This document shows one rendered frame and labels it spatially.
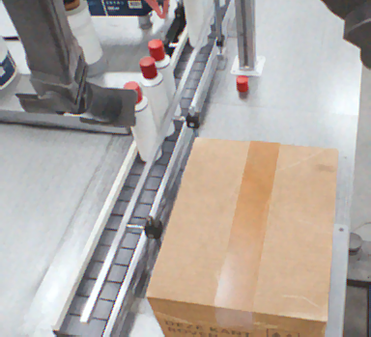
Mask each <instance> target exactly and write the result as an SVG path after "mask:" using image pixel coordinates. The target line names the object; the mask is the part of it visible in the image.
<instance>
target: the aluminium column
mask: <svg viewBox="0 0 371 337"><path fill-rule="evenodd" d="M235 10H236V23H237V37H238V50H239V64H240V70H254V69H255V65H256V62H257V59H256V32H255V5H254V0H235Z"/></svg>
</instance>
